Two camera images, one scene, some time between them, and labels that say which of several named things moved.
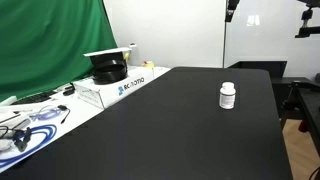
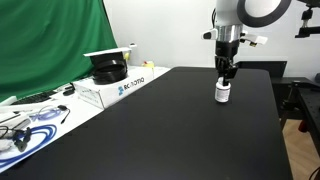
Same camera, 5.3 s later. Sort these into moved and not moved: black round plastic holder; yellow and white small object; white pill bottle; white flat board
Moved: white pill bottle
Not moved: white flat board; yellow and white small object; black round plastic holder
